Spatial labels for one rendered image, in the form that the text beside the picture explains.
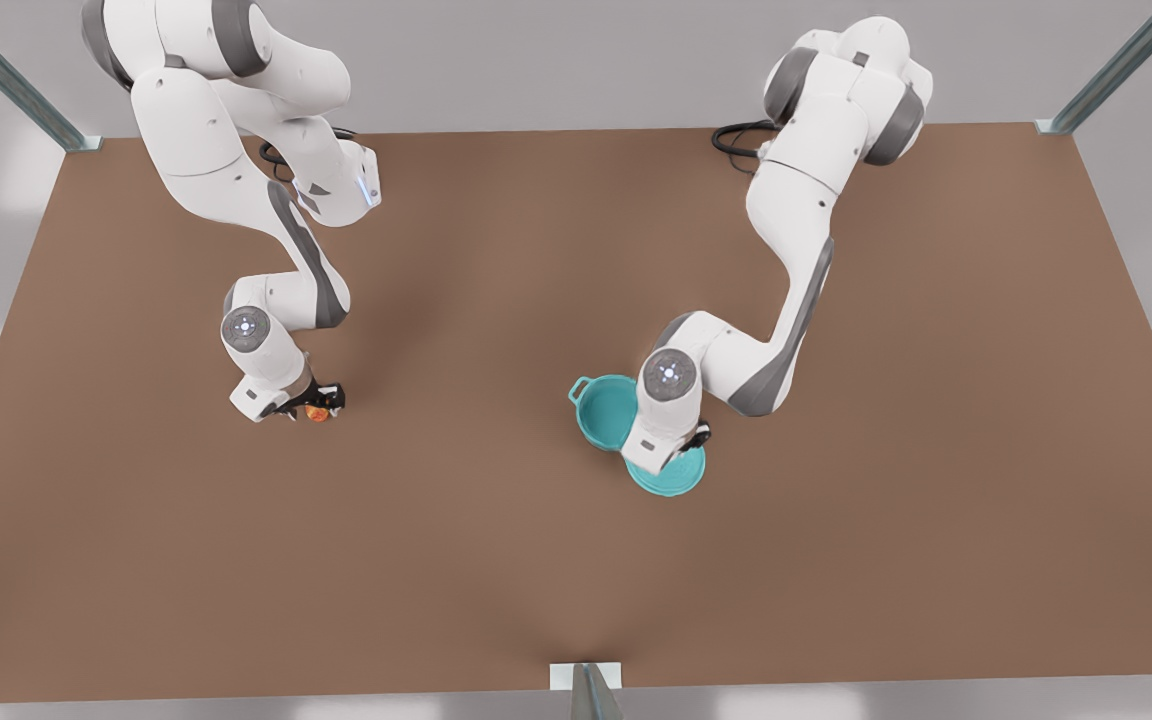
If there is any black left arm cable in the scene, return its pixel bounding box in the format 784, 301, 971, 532
712, 119, 779, 161

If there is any teal pot lid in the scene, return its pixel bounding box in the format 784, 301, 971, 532
624, 441, 708, 498

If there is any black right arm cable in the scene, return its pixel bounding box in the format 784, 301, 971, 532
258, 126, 359, 182

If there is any teal pot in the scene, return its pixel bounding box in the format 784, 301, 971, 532
568, 374, 640, 452

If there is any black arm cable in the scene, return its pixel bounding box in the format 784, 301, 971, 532
258, 126, 359, 182
712, 119, 779, 161

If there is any silver frame post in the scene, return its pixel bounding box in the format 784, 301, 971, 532
550, 661, 624, 720
1035, 0, 1152, 136
0, 0, 102, 153

